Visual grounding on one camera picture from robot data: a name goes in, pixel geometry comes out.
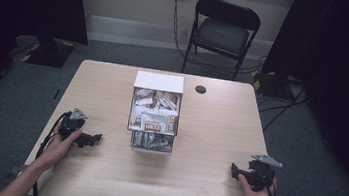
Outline pile of grey packets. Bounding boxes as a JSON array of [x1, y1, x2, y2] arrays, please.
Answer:
[[131, 130, 174, 153]]

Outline white box of snack packets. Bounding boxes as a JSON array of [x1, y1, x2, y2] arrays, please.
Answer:
[[124, 69, 186, 157]]

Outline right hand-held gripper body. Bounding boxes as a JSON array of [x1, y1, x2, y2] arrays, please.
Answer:
[[244, 153, 285, 196]]

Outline clear large drawer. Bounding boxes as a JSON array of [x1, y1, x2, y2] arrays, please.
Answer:
[[126, 86, 184, 138]]

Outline person's left hand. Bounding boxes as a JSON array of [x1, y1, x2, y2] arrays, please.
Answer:
[[38, 123, 84, 172]]

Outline pile of white brown packets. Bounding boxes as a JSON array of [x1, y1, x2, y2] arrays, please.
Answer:
[[128, 87, 183, 136]]

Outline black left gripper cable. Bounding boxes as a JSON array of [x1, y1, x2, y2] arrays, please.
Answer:
[[30, 108, 74, 196]]

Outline black floor cables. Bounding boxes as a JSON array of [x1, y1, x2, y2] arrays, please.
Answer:
[[252, 72, 312, 138]]

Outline black folding chair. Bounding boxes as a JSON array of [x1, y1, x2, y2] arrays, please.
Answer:
[[180, 0, 265, 85]]

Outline black stand base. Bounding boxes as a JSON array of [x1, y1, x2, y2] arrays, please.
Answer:
[[25, 34, 79, 71], [247, 67, 297, 102]]

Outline clear small drawer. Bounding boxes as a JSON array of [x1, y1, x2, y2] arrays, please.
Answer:
[[129, 129, 176, 156]]

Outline black table grommet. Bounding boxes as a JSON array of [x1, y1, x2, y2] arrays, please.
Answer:
[[194, 84, 208, 96]]

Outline dark curtain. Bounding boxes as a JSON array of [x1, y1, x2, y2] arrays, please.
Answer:
[[245, 0, 349, 196], [0, 0, 95, 134]]

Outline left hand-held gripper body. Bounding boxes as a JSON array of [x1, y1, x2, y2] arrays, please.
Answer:
[[56, 105, 90, 145]]

